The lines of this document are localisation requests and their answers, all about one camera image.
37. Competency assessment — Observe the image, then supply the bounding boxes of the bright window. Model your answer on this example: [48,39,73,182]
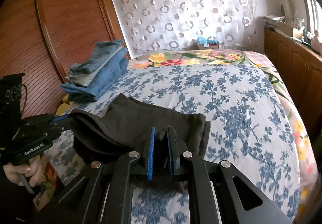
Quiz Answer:
[304,0,321,36]

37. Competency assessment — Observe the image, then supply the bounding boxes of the black pants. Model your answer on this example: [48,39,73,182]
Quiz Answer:
[70,94,211,163]

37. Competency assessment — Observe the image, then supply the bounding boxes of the long wooden cabinet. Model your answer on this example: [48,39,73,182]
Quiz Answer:
[262,26,322,136]

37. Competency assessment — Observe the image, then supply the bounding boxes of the yellow plush toy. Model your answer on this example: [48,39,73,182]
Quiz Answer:
[56,94,73,116]

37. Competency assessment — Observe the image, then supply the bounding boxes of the brown wooden wardrobe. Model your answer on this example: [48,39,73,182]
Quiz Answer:
[1,0,123,117]

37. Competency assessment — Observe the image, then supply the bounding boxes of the left hand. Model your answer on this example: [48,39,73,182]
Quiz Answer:
[3,155,43,188]

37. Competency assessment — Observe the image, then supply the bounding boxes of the blue tissue box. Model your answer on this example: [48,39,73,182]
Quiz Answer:
[196,36,219,50]

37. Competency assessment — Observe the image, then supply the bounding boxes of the white circle-patterned curtain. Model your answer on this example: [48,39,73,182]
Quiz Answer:
[114,0,256,56]

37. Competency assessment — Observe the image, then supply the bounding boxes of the colourful floral bed sheet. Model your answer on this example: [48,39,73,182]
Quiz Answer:
[127,48,320,219]

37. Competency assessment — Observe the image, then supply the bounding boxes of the folded blue jeans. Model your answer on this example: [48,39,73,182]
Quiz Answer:
[61,47,129,103]

